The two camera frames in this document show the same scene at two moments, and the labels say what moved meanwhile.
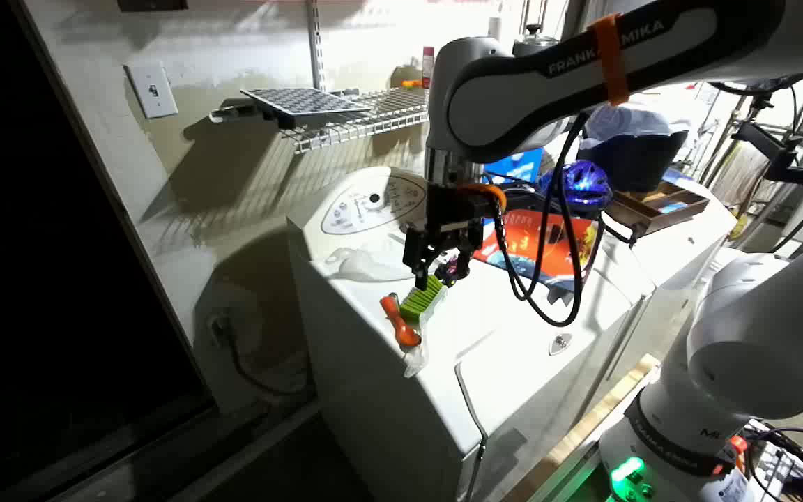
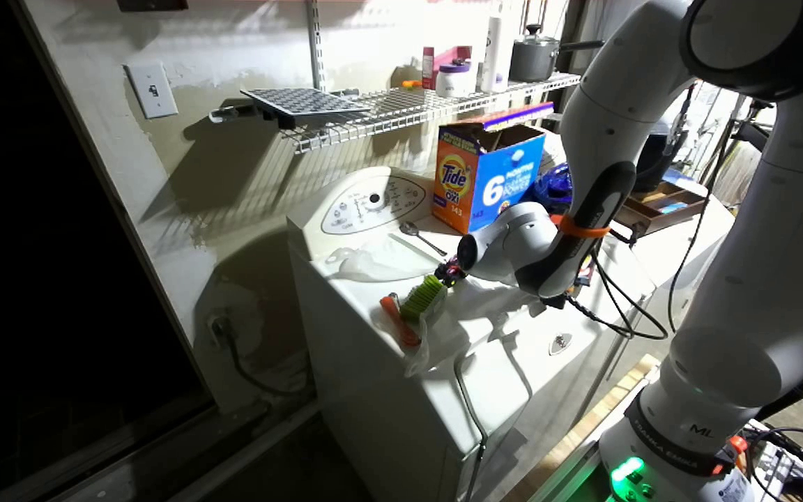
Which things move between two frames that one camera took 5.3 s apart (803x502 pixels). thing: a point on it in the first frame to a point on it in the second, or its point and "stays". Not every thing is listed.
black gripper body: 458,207 to 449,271
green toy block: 418,299 stays
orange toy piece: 404,335 stays
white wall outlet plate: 150,88 stays
